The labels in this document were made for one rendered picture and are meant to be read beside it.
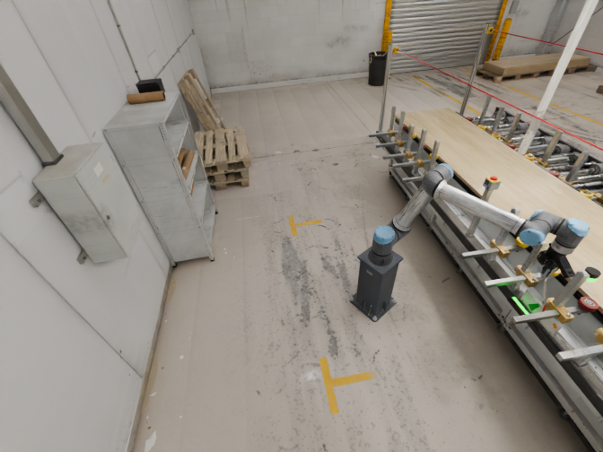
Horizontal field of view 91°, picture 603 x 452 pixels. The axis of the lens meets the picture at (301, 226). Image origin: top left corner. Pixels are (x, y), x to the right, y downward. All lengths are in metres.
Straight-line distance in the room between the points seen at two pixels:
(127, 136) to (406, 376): 2.80
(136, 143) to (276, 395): 2.19
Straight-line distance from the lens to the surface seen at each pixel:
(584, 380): 2.22
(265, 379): 2.56
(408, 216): 2.21
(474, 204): 1.79
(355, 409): 2.47
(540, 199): 2.96
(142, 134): 2.66
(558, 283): 2.46
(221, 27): 8.78
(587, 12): 3.35
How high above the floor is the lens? 2.35
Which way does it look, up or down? 41 degrees down
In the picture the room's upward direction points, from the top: 4 degrees counter-clockwise
